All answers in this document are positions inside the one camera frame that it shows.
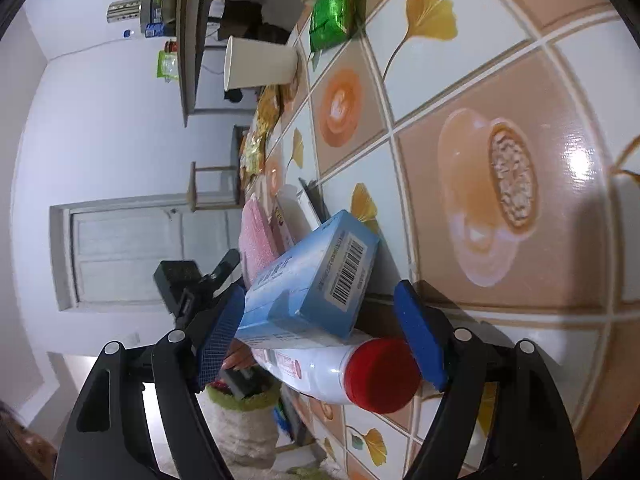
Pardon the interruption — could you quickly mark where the light blue carton box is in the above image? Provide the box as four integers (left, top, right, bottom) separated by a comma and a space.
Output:
234, 209, 382, 349

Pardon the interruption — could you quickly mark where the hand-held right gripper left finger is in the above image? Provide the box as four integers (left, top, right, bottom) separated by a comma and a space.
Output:
54, 284, 247, 480

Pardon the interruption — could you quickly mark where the silver ribbed object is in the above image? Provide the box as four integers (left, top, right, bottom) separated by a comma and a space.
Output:
107, 0, 144, 24

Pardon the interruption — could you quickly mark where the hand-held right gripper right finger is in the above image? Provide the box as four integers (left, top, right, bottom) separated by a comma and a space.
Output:
393, 280, 583, 480

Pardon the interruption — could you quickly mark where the white paper cup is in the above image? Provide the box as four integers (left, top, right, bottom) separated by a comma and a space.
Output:
223, 35, 300, 92

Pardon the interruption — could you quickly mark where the grey metal frame table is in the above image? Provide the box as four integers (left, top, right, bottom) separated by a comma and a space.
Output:
175, 0, 223, 128

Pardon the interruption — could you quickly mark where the pink textured packet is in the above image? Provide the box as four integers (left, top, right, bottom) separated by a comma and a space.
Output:
238, 197, 282, 287

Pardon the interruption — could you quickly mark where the yellow snack packet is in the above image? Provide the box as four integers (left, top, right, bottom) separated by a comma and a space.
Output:
254, 84, 284, 137
239, 131, 267, 182

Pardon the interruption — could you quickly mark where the white door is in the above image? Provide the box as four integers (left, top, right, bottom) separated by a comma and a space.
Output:
49, 194, 242, 312

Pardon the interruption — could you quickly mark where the white flat box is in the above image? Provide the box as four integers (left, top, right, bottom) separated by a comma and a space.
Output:
271, 185, 322, 257

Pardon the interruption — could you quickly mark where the light green packet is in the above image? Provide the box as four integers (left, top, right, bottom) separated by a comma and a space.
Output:
157, 50, 180, 81

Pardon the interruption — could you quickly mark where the white bottle with red cap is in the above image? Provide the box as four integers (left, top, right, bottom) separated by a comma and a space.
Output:
250, 330, 422, 414

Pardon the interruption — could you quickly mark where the green foil packet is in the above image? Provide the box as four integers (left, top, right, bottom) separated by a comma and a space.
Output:
307, 0, 359, 52

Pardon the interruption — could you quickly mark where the patterned tablecloth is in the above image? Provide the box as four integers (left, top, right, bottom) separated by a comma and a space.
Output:
235, 0, 640, 480

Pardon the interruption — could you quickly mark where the person's left forearm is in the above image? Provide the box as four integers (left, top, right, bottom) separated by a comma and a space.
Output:
200, 381, 282, 469

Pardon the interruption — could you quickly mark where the person's left hand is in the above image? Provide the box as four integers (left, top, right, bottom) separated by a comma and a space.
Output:
220, 344, 257, 372

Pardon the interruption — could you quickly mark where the black flat object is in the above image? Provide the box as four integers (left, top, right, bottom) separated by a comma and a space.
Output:
298, 177, 332, 228

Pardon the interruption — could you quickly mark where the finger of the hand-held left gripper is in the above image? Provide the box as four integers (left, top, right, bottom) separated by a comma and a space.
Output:
212, 249, 242, 285

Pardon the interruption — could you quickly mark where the wooden stool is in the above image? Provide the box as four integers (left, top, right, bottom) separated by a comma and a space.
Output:
188, 125, 251, 212

